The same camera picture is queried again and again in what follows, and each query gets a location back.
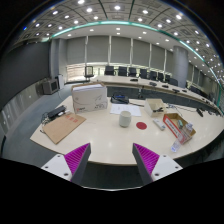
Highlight brown paper envelope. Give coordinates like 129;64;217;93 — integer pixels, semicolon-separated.
42;112;87;145

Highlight open brown cardboard box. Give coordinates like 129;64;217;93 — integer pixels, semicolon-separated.
162;112;197;145

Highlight white compartment organizer box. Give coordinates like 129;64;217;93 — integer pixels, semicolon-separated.
143;98;168;118

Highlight small white remote control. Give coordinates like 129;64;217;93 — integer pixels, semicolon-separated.
152;118;167;131

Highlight long curved conference desk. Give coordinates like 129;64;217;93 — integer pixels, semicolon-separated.
89;74;223;116

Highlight black office chairs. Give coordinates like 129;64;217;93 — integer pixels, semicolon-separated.
83;65;181;87

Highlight grey boxy monitor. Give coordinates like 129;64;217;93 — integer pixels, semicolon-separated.
40;78;60;96

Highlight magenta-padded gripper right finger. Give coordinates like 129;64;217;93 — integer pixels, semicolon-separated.
132;142;184;186

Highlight black power adapter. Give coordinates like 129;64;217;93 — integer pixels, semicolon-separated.
46;105;68;120

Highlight printed white paper sheet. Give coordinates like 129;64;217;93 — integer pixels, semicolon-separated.
109;103;142;117

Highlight white ceramic mug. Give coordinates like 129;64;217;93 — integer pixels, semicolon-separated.
118;110;132;128

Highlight white copy paper carton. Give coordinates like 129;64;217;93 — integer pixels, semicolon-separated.
70;82;109;114

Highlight round ceiling lights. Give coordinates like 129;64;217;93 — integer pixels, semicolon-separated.
19;0;224;78

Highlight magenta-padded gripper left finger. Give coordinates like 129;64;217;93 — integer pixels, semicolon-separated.
40;142;92;186

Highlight clear plastic water bottle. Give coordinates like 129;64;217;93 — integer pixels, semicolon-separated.
170;122;195;154

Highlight thin dark cable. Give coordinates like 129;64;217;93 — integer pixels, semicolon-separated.
166;103;198;113

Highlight flat round red coaster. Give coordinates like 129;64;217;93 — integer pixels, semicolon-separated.
135;121;148;131

